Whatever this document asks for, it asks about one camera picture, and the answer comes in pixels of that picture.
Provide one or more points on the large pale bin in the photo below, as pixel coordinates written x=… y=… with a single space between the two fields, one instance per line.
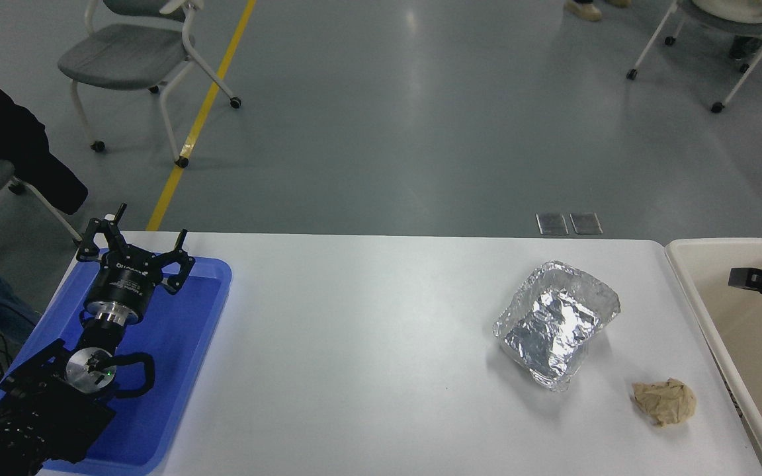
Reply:
x=751 y=370

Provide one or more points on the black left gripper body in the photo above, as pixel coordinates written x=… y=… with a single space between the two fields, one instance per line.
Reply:
x=122 y=283

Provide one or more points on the crumpled silver foil tray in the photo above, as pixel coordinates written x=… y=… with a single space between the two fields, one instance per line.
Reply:
x=553 y=330

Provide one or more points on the crumpled tan paper ball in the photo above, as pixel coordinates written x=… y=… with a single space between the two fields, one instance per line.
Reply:
x=664 y=403

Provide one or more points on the grey chair with white frame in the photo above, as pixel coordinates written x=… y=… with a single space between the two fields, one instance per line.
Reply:
x=123 y=56
x=725 y=16

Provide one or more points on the blue plastic tray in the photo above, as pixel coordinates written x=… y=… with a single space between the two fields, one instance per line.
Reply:
x=182 y=344

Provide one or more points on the person's dark shoe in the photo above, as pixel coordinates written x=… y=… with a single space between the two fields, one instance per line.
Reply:
x=745 y=47

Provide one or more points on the metal floor plate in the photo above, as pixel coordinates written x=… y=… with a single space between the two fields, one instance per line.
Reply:
x=552 y=224
x=585 y=223

